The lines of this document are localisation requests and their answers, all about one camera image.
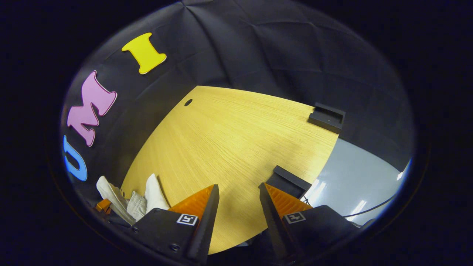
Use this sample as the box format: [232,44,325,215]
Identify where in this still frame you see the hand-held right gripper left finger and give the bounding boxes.
[131,184,221,265]

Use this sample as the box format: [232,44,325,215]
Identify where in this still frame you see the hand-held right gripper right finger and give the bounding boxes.
[258,182,360,265]

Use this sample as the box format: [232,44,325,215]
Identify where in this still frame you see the white jeans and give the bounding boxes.
[96,173,171,226]

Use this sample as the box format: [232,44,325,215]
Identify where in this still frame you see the black plastic holder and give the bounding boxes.
[266,165,313,200]
[307,102,346,134]

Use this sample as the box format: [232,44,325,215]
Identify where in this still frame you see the black backdrop cloth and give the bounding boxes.
[60,0,416,208]

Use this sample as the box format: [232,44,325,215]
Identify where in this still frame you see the black cable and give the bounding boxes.
[341,194,398,219]

